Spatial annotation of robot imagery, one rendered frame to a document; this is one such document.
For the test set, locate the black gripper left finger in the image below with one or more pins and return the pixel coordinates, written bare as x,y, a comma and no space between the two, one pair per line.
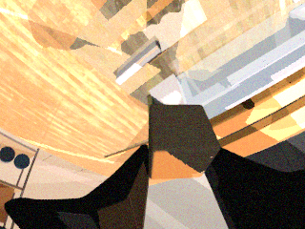
118,203

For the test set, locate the orange flat bar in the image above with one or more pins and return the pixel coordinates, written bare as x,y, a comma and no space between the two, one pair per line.
126,150

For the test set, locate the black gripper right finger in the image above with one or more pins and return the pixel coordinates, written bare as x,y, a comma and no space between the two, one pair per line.
252,195

